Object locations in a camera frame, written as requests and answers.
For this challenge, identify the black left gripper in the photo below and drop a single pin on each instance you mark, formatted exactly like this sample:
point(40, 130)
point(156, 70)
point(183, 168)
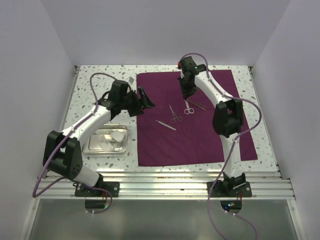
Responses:
point(140, 104)

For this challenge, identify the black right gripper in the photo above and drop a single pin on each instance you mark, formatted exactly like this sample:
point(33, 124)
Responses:
point(186, 93)

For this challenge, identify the steel scissors ring handles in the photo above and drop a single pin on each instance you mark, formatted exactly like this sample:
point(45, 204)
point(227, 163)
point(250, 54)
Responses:
point(188, 110)

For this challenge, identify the steel forceps ring handles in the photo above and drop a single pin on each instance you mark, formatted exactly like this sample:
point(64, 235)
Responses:
point(175, 118)

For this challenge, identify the steel tweezers long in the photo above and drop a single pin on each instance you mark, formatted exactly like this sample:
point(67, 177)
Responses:
point(166, 125)

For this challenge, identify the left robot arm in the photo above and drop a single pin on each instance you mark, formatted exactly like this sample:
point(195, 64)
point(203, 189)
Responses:
point(63, 150)

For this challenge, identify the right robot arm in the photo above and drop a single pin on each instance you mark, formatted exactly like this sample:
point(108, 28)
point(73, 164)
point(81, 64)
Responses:
point(227, 122)

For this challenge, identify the thin steel probe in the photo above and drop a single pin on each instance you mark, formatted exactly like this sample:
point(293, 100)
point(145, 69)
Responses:
point(197, 105)

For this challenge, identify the stainless steel tray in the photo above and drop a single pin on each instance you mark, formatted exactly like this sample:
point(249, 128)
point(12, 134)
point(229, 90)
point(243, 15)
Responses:
point(92, 145)

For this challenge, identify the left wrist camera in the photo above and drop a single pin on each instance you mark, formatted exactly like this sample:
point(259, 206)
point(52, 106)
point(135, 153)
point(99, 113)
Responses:
point(119, 88)

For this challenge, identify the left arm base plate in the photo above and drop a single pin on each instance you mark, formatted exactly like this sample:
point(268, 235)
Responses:
point(104, 189)

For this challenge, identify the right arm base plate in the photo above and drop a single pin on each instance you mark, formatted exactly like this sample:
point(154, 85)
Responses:
point(220, 191)

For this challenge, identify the aluminium rail frame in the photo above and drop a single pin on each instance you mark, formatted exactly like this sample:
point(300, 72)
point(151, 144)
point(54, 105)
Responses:
point(172, 182)

